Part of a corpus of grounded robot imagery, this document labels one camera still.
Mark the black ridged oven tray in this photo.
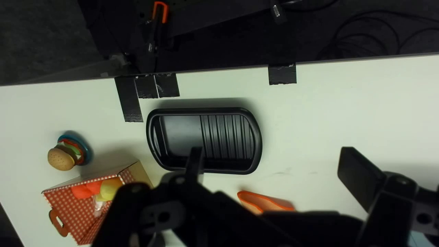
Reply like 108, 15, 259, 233
145, 107, 263, 175

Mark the black floor cable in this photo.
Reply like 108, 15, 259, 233
327, 11, 439, 59

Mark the small blue plate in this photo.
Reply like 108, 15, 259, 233
56, 130, 94, 166

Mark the short black tape strip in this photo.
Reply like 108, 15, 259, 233
267, 63, 297, 86

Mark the long black tape strip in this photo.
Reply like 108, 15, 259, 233
113, 74, 144, 123

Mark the orange-red plush fruit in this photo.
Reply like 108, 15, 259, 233
72, 181, 102, 199

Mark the orange cloth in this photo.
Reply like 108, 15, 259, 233
235, 189, 297, 216

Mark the burger plush toy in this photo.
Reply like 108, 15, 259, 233
46, 141, 87, 171

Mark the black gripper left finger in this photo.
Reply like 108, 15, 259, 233
90, 145, 275, 247

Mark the red checkered cardboard basket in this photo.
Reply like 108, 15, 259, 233
41, 159, 155, 245

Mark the orange-handled black clamp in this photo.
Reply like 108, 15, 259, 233
144, 0, 171, 53

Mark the square black tape patch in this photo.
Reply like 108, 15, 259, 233
155, 71, 181, 98
134, 74, 159, 100

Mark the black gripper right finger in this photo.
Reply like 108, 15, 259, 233
336, 145, 439, 247

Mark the round yellow plush fruit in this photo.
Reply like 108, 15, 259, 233
98, 177, 123, 201

